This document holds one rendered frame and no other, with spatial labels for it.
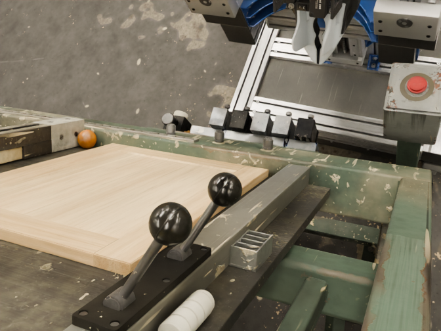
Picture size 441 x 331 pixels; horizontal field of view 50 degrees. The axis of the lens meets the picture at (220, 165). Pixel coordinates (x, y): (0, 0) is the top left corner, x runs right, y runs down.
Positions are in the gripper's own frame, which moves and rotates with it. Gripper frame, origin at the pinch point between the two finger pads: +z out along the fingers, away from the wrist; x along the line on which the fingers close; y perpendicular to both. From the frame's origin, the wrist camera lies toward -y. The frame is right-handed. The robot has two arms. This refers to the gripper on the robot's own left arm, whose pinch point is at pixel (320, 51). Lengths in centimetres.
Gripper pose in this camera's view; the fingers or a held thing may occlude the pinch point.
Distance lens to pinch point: 66.5
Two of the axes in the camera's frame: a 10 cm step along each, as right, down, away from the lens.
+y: -4.6, 6.5, -6.1
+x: 8.8, 2.5, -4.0
